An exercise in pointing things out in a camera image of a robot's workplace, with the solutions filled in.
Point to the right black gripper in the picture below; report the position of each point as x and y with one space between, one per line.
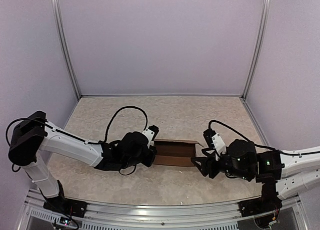
207 165

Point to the small circuit board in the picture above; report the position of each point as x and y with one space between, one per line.
62 221

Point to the brown cardboard box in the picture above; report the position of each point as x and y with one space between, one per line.
177 153

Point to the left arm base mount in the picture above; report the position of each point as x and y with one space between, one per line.
65 206

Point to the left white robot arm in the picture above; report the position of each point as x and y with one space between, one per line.
35 133

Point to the aluminium corner post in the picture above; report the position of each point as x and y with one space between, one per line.
64 48
257 49

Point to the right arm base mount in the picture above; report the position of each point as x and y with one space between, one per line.
268 201

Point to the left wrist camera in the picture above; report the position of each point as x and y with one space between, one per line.
151 132

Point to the right aluminium corner post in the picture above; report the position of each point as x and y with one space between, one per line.
257 49

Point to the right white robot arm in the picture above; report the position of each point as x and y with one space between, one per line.
281 173

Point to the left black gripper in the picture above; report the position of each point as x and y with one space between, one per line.
149 161

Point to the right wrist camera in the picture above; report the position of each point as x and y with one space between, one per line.
214 140

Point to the left aluminium corner post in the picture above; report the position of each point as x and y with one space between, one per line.
64 48

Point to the front aluminium frame rail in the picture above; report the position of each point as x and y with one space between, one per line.
104 216

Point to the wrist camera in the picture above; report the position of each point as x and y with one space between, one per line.
214 140
151 132

